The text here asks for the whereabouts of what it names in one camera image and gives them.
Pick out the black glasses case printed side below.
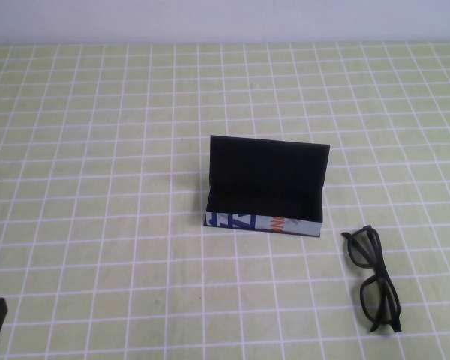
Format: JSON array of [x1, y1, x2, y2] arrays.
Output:
[[202, 134, 332, 240]]

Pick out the black frame glasses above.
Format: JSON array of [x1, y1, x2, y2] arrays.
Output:
[[340, 224, 404, 335]]

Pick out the green white-grid tablecloth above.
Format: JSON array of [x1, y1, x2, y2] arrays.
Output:
[[0, 41, 450, 360]]

